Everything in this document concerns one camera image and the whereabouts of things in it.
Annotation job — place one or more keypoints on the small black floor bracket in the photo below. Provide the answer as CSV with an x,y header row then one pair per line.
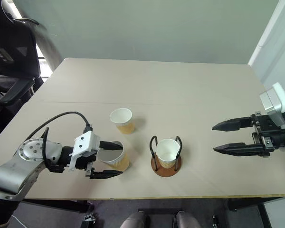
x,y
88,221

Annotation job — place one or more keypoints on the brown cup holder stand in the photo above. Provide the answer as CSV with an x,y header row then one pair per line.
x,y
165,173

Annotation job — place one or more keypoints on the ribbed yellow paper cup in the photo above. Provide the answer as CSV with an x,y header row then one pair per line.
x,y
122,161
167,156
124,124

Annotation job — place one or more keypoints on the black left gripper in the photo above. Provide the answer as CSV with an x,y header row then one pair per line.
x,y
83,164

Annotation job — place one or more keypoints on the black table frame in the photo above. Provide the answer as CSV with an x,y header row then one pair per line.
x,y
61,206

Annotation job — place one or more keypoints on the black office chair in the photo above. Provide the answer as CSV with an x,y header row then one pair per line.
x,y
14,59

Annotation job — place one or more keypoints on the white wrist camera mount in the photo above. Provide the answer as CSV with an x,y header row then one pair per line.
x,y
279,95
86,141

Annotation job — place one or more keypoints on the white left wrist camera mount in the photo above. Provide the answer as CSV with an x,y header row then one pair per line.
x,y
86,141

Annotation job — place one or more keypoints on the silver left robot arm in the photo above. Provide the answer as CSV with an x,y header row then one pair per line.
x,y
12,166

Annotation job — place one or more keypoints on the dark rounded shape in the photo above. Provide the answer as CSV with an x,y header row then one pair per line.
x,y
134,219

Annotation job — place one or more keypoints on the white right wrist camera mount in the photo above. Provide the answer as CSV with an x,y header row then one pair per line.
x,y
279,95

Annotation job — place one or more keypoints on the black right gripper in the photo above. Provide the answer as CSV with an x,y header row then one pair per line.
x,y
274,139

